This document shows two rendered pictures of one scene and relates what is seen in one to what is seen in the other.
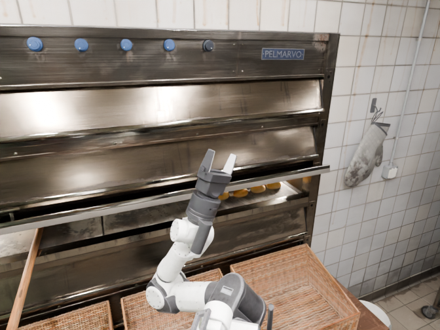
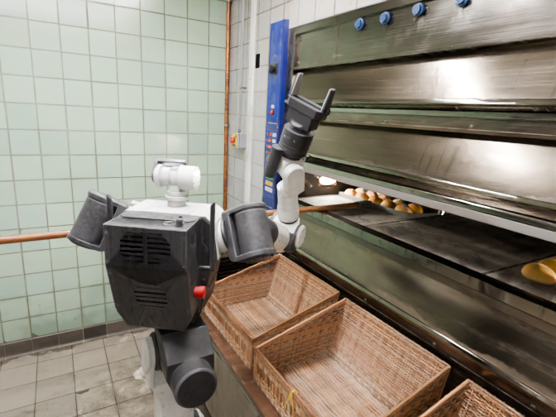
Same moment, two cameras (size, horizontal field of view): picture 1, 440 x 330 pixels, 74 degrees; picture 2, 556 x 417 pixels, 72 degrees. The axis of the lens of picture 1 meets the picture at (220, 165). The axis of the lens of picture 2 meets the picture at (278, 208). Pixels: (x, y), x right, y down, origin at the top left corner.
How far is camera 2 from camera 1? 124 cm
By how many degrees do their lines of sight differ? 78
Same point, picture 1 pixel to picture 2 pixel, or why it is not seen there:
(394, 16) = not seen: outside the picture
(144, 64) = (432, 29)
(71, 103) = (368, 76)
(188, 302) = not seen: hidden behind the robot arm
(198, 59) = (500, 11)
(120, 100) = (401, 74)
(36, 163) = (339, 129)
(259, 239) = (543, 385)
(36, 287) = (313, 240)
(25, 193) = (324, 151)
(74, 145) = (359, 117)
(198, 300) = not seen: hidden behind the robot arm
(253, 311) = (242, 237)
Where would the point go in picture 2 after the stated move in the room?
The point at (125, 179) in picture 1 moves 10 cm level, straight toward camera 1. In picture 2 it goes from (381, 162) to (361, 163)
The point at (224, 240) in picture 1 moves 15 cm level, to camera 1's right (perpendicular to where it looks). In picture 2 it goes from (476, 329) to (509, 358)
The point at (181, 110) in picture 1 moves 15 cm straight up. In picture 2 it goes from (455, 87) to (462, 36)
